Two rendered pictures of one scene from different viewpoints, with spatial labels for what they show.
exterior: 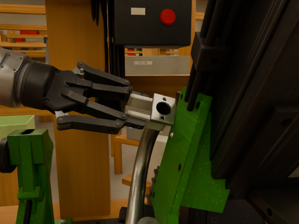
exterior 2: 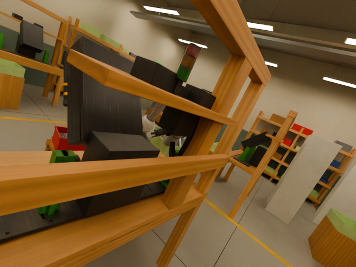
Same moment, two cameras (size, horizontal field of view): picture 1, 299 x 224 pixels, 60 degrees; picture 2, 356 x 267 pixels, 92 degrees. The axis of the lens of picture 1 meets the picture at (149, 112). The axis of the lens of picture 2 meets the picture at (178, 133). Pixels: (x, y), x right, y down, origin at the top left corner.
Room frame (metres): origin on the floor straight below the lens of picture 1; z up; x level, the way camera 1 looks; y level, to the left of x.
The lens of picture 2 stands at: (1.29, -0.69, 1.56)
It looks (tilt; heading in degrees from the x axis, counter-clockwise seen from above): 12 degrees down; 132
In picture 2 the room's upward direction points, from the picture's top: 25 degrees clockwise
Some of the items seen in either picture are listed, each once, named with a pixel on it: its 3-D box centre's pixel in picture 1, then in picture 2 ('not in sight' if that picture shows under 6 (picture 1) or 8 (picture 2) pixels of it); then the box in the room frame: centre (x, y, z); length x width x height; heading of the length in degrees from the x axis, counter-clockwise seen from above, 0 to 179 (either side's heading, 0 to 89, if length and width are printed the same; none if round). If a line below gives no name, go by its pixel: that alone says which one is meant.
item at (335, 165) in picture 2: not in sight; (286, 153); (-0.06, 6.72, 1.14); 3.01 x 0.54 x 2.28; 12
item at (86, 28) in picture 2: not in sight; (108, 73); (-5.28, 1.87, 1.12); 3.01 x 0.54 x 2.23; 102
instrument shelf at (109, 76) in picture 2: not in sight; (181, 101); (0.71, -0.10, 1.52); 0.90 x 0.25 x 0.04; 97
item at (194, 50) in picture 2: not in sight; (192, 51); (0.77, -0.22, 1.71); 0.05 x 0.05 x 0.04
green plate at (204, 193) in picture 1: (196, 156); not in sight; (0.38, -0.07, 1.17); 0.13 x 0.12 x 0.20; 97
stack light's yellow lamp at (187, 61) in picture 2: not in sight; (187, 63); (0.77, -0.22, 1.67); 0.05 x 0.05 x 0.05
